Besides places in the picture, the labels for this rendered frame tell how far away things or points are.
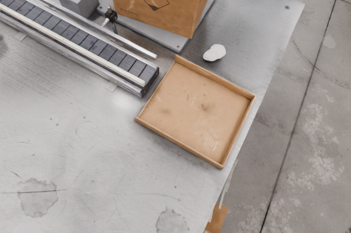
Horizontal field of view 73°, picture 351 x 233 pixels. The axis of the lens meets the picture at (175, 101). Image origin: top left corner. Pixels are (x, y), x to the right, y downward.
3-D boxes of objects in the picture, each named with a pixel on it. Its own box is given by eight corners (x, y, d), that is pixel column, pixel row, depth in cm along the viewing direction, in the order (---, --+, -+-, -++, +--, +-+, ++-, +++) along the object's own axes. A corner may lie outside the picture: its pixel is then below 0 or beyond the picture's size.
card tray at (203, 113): (135, 120, 75) (133, 116, 71) (175, 60, 84) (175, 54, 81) (220, 169, 71) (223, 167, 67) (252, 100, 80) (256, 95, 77)
